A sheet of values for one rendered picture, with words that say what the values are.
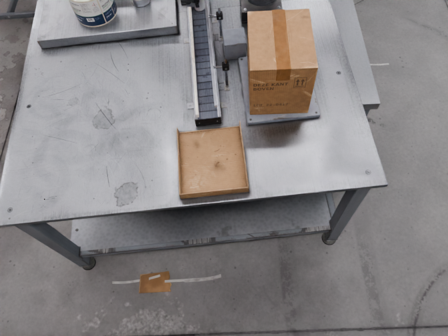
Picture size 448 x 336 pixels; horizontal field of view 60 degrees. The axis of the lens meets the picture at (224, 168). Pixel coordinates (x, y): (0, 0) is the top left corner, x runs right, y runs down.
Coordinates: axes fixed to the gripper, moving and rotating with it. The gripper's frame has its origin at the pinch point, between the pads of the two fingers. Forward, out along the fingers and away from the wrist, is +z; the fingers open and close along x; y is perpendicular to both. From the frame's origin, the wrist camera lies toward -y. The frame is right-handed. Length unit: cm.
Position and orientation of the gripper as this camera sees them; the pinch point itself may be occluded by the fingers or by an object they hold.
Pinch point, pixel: (198, 3)
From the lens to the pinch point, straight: 197.4
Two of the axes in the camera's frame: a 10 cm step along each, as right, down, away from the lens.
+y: -9.9, 1.0, 0.1
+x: 1.0, 9.9, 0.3
